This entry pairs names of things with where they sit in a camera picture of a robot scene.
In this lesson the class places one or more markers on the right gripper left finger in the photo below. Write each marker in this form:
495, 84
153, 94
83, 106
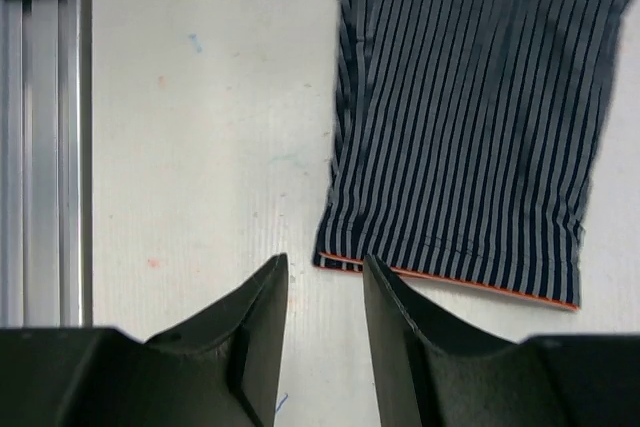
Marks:
220, 367

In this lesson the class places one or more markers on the aluminium rail frame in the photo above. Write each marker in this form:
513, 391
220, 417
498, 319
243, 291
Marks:
46, 163

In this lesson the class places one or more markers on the striped blue cloth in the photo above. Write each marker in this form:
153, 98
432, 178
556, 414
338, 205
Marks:
465, 133

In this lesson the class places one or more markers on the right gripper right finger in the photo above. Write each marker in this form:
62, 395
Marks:
432, 368

